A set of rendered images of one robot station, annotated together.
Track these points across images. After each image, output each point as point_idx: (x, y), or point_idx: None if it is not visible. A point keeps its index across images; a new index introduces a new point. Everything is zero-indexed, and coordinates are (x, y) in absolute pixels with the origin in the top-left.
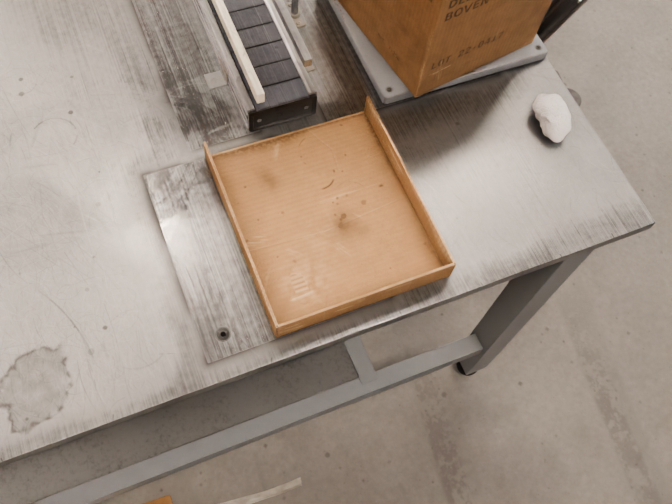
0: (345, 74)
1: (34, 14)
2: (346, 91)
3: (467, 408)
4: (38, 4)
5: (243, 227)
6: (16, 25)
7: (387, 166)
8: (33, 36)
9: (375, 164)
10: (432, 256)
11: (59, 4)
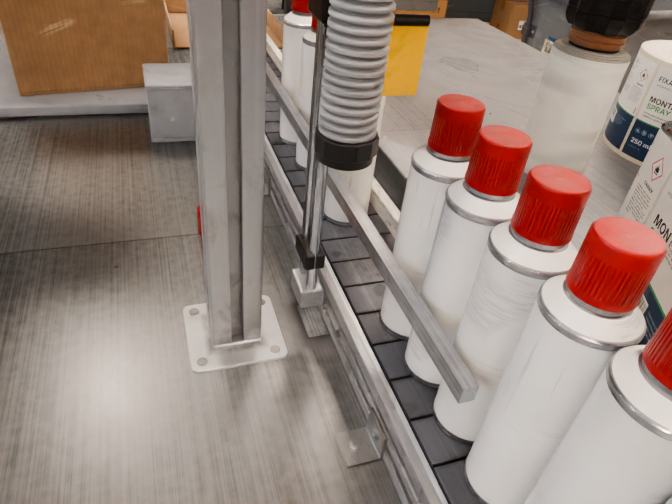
0: (177, 60)
1: (413, 103)
2: (181, 55)
3: None
4: (412, 107)
5: (269, 31)
6: (424, 100)
7: (174, 33)
8: (409, 95)
9: (181, 34)
10: (169, 15)
11: (396, 106)
